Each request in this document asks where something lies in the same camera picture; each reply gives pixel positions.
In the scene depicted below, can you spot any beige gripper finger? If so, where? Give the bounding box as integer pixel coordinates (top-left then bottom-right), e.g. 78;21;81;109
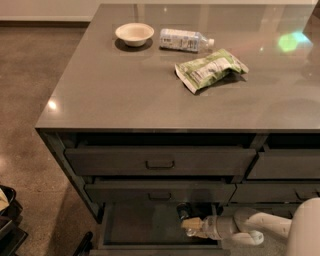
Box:
181;217;203;237

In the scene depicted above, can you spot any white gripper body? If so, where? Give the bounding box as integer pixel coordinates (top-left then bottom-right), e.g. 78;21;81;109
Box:
202;215;239;240

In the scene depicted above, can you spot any silver redbull can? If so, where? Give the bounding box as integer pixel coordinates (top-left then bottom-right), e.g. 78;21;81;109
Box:
177;203;192;221

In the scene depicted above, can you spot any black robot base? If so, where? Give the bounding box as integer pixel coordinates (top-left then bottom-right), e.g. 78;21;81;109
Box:
0;185;28;256

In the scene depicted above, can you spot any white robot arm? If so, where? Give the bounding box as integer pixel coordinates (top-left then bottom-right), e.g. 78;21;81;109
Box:
181;198;320;256

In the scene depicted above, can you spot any middle left drawer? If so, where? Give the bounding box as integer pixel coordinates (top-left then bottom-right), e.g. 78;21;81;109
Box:
84;179;236;203

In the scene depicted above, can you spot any open bottom left drawer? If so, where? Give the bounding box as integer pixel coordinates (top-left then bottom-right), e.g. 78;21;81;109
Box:
89;201;230;256

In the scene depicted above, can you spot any middle right drawer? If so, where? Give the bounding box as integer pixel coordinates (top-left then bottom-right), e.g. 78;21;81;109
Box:
230;183;320;203

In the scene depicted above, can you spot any top left drawer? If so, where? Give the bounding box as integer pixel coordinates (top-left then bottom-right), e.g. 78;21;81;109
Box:
65;146;256;176

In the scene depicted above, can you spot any top right drawer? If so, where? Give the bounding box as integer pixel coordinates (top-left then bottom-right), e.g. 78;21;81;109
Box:
248;148;320;179

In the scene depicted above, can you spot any grey cabinet counter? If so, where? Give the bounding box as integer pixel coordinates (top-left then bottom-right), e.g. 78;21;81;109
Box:
36;1;320;217

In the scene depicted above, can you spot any green snack bag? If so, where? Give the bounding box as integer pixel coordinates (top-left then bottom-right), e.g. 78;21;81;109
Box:
175;49;249;94

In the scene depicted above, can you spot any clear plastic water bottle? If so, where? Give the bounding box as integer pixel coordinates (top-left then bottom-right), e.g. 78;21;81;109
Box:
160;28;215;53

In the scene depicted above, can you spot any white paper bowl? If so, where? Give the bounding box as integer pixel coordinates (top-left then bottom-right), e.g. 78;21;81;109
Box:
115;23;154;47

